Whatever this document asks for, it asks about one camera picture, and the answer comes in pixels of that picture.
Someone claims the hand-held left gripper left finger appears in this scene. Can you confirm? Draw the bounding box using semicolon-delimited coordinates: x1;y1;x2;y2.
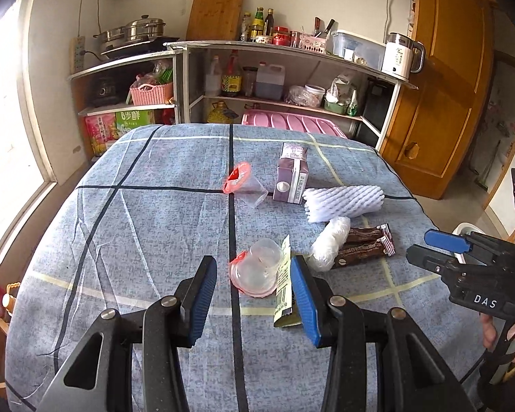
36;255;218;412

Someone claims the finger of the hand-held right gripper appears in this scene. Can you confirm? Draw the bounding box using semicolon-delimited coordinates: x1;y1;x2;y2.
424;229;473;256
405;244;455;276

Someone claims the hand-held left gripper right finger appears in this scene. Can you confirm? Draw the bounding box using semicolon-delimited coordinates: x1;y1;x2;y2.
289;254;477;412

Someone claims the white trash bin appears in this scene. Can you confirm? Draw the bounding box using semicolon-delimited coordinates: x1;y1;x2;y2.
452;222;476;263

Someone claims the pale green snack packet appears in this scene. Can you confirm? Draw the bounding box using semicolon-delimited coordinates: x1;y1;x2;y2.
273;234;305;328

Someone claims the clear cup with red lid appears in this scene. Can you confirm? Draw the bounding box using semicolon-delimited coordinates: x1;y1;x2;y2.
222;161;269;210
229;238;285;298

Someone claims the brown coffee sachet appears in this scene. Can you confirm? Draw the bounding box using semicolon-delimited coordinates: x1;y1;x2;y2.
347;222;392;244
332;235;396;270

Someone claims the clear plastic wrap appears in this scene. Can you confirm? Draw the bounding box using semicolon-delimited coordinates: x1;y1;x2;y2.
311;216;353;272

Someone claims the white foam fruit net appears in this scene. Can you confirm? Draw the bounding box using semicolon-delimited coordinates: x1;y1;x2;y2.
302;184;386;224

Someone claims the purple milk carton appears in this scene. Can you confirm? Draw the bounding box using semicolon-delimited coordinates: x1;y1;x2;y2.
272;141;310;205

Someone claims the person's right hand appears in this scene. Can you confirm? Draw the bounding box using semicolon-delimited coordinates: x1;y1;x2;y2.
481;312;515;385

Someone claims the black cabinet appliance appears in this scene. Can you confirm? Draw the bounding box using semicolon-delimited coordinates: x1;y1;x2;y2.
359;77;399;147

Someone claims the wooden door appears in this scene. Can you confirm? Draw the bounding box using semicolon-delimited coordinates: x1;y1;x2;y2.
377;0;497;201

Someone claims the green bowl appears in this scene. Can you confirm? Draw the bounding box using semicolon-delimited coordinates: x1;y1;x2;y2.
324;100;353;115

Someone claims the white printed bag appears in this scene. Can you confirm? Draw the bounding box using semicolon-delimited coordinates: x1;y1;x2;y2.
326;75;356;104

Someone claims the yellow cooking oil bottle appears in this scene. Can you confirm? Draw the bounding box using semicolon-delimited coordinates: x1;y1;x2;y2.
206;100;240;125

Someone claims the white electric kettle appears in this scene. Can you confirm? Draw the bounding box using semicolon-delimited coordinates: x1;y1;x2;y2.
380;32;426;82

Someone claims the yellow cup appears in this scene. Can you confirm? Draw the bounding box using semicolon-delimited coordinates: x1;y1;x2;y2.
2;282;23;310

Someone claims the white plastic tub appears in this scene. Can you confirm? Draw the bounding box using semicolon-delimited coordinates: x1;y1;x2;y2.
303;84;327;108

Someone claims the pink printed carton box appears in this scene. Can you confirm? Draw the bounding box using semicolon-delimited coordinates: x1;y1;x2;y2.
84;113;117;158

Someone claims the crumpled clear plastic bag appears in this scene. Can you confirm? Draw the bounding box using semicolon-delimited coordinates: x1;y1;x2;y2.
283;85;321;107

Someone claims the clear plastic storage box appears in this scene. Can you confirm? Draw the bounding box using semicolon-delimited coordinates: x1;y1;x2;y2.
331;30;388;70

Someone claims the pink woven basket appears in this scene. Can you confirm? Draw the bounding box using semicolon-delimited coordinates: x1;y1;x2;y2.
129;81;175;106

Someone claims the white plastic bottle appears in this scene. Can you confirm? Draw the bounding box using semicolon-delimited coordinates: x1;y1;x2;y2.
204;55;223;98

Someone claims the dark lidded jar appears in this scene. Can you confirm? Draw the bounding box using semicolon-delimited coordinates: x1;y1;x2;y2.
242;66;259;98

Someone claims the soy sauce bottle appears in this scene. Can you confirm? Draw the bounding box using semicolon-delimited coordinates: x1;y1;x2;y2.
221;49;243;98

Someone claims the white jerry can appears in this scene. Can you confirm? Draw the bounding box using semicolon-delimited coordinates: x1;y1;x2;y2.
256;62;286;100

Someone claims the bag of green vegetables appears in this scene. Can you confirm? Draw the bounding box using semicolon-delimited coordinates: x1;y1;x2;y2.
133;61;173;89

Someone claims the black round appliance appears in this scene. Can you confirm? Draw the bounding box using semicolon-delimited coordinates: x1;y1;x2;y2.
88;75;122;106

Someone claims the pink utensil basket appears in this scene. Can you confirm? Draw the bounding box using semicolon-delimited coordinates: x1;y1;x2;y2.
298;34;328;53

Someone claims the tall white kitchen shelf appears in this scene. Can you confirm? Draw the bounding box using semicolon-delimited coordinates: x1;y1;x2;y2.
165;39;419;152

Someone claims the low white kitchen shelf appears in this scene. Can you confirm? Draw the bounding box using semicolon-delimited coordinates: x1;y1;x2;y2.
67;49;182;155

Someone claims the black induction cooker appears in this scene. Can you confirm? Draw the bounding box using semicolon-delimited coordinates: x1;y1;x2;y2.
100;35;182;59

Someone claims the window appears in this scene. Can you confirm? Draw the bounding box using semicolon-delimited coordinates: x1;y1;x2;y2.
0;0;58;262

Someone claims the white power strip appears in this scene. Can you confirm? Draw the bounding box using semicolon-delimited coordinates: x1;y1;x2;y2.
70;36;85;75

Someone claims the steel steamer pot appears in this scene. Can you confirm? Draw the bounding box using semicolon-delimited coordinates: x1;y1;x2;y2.
93;14;167;54

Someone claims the green glass bottle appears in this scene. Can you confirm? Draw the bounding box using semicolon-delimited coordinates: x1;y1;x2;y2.
251;7;265;42

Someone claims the wooden cutting board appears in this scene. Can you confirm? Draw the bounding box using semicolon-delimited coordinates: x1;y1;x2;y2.
185;0;247;42

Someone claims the thin hanging cable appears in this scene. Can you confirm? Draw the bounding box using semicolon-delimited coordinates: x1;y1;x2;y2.
78;0;101;39

